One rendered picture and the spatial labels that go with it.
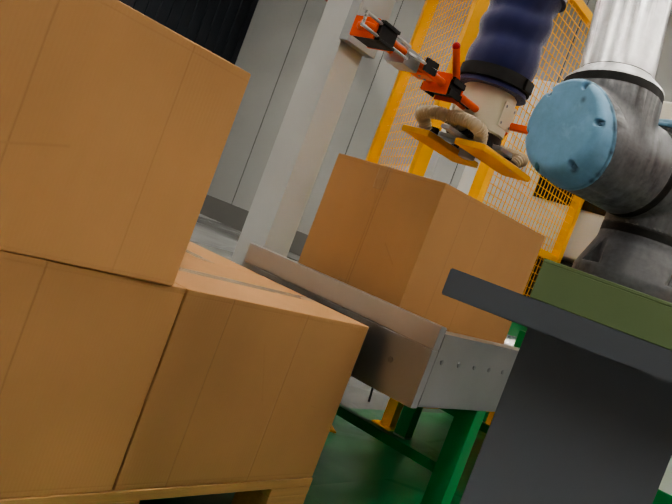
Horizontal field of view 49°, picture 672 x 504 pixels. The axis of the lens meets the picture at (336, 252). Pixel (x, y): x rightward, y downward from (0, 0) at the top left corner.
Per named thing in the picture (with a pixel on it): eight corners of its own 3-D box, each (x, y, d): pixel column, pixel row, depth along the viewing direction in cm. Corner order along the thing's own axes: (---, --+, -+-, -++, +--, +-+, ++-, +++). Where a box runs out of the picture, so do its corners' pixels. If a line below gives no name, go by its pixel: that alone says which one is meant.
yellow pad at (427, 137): (451, 161, 249) (457, 147, 249) (477, 168, 243) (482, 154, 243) (400, 129, 222) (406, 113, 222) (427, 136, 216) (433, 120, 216)
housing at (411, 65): (396, 70, 194) (402, 53, 194) (417, 74, 190) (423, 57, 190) (382, 59, 189) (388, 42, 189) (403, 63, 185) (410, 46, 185)
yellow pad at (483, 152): (501, 175, 238) (506, 160, 237) (529, 182, 231) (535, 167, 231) (453, 143, 211) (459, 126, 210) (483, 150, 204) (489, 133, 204)
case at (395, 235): (405, 311, 263) (446, 205, 262) (500, 354, 236) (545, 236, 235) (290, 280, 218) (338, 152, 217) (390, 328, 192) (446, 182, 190)
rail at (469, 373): (646, 417, 364) (661, 381, 364) (657, 422, 361) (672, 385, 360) (401, 398, 183) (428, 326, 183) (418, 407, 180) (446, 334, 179)
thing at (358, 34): (367, 48, 185) (375, 29, 185) (391, 52, 180) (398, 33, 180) (348, 34, 178) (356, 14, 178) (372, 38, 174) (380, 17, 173)
